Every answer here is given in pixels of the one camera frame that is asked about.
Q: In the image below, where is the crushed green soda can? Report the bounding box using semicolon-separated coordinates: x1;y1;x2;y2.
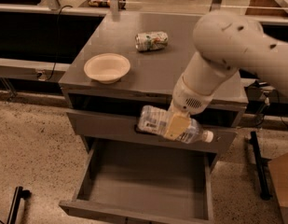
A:
135;31;169;52

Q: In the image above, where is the open grey middle drawer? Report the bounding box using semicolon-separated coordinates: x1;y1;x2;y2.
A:
60;140;213;224

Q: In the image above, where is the black power adapter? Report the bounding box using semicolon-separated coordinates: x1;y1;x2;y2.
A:
245;79;274;105

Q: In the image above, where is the black metal stand leg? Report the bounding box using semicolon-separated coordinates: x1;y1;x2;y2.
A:
250;132;271;201

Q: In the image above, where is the beige paper bowl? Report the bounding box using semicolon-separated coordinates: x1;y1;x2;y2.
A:
84;53;130;84

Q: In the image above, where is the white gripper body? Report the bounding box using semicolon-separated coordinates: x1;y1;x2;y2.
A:
169;76;213;116

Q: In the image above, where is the black power cable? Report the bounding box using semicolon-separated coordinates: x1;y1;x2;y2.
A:
44;5;75;82

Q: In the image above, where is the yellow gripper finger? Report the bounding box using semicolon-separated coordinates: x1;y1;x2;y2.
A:
163;113;191;140

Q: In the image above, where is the clear plastic water bottle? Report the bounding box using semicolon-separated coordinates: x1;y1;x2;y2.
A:
138;105;214;144

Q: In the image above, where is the black handle bar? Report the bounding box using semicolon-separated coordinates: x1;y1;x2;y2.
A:
7;186;31;224

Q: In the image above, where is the wooden box corner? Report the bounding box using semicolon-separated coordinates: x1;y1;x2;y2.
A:
268;153;288;224

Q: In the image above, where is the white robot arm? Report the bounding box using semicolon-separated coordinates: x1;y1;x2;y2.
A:
163;10;288;140

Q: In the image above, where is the grey top drawer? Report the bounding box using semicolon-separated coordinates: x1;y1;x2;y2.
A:
67;109;237;153

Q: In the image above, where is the grey drawer cabinet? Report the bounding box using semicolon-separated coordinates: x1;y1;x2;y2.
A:
60;12;247;166

